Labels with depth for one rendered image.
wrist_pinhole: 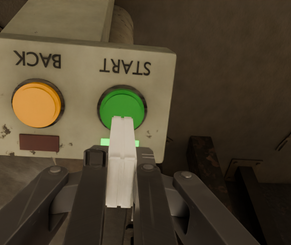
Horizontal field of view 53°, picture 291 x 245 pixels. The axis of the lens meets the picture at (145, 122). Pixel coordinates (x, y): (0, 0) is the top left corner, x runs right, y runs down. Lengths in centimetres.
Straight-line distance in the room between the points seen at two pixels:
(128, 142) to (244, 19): 78
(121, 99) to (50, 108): 6
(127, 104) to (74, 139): 6
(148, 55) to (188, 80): 71
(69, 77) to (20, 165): 104
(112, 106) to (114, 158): 11
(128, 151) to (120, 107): 11
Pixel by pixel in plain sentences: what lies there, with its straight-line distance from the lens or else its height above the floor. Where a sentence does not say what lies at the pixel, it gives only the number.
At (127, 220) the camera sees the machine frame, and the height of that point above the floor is 7.
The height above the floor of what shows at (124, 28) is 13.
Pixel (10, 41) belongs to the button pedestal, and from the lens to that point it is 28.
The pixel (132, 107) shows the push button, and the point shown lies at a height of 61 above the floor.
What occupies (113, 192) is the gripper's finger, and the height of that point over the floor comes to 72.
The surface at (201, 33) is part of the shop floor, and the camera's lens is 91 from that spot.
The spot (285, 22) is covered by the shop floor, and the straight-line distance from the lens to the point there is 98.
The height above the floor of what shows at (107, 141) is 61.
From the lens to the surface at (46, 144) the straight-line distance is 29.
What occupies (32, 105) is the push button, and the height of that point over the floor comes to 61.
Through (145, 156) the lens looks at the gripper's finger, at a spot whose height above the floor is 70.
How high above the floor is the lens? 82
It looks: 50 degrees down
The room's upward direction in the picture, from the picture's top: 177 degrees clockwise
